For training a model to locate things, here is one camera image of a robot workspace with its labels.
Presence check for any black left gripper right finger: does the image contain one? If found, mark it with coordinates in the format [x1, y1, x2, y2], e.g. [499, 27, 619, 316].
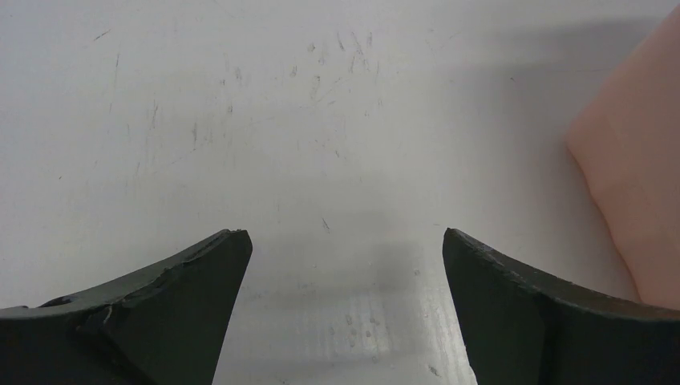
[443, 229, 679, 384]

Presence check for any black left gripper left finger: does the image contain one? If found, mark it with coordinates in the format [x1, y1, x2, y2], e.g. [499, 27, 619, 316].
[1, 229, 253, 384]

